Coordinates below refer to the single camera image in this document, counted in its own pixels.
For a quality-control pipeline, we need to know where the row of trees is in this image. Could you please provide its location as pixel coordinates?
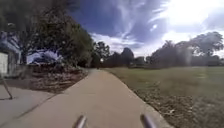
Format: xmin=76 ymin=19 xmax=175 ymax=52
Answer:
xmin=99 ymin=30 xmax=224 ymax=69

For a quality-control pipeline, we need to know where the robot's own part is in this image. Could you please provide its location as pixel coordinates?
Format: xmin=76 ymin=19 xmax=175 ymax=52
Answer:
xmin=139 ymin=113 xmax=158 ymax=128
xmin=72 ymin=114 xmax=89 ymax=128

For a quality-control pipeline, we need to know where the grass field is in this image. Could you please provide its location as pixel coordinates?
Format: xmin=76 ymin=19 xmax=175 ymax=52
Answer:
xmin=103 ymin=65 xmax=224 ymax=128

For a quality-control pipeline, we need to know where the thin pole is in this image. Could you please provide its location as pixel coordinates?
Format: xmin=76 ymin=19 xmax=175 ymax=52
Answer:
xmin=1 ymin=77 xmax=14 ymax=101

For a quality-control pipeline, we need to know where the grey concrete pavement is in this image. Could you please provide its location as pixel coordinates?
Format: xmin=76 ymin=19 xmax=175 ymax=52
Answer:
xmin=0 ymin=84 xmax=56 ymax=128

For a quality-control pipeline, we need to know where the brown mulch bed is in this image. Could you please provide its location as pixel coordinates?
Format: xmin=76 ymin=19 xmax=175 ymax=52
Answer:
xmin=6 ymin=64 xmax=91 ymax=95

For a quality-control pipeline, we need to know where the white building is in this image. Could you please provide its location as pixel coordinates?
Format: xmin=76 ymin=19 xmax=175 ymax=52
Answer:
xmin=0 ymin=51 xmax=10 ymax=75

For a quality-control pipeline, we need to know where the group of large trees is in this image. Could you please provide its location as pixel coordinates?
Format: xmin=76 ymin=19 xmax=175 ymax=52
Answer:
xmin=0 ymin=0 xmax=111 ymax=70

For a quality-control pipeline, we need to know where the beige concrete path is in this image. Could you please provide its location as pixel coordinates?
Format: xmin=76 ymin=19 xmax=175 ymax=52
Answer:
xmin=0 ymin=68 xmax=175 ymax=128

